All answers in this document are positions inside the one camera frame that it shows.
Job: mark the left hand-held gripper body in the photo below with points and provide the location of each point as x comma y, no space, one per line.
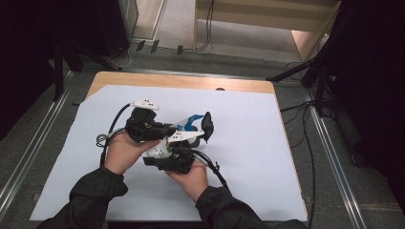
140,127

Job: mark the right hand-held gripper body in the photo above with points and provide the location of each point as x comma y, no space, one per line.
180,160

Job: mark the blue and white milk carton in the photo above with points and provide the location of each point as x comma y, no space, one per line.
191,122

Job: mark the clear jar with black lid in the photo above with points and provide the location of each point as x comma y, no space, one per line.
207,127

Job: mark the person's right hand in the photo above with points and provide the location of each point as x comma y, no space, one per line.
191,181

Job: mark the person's left hand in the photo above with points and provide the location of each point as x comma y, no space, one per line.
122,156

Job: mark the black table grommet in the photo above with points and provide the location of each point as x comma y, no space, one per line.
220,89

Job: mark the white paper sheet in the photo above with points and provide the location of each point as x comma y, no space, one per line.
248,178

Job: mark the black metal stand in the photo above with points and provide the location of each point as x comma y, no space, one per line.
58,73

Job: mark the dark cabinet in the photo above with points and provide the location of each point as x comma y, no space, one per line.
111,25

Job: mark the dark curtain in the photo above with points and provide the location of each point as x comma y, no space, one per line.
22,47
375,79

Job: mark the black tripod stand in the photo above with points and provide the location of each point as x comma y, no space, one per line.
313,63

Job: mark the metal floor rail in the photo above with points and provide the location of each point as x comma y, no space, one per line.
28,149
337,165

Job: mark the light wooden shelf frame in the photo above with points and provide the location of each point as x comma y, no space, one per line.
267,12

